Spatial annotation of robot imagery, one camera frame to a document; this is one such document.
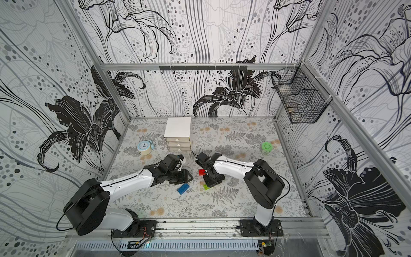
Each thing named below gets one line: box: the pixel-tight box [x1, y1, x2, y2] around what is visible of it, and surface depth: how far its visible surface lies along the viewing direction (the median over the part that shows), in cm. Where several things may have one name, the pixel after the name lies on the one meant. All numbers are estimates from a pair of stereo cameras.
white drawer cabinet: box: [163, 116, 192, 152], surface depth 97 cm
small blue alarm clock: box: [137, 140, 155, 156], surface depth 100 cm
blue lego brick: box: [177, 183, 190, 195], surface depth 86 cm
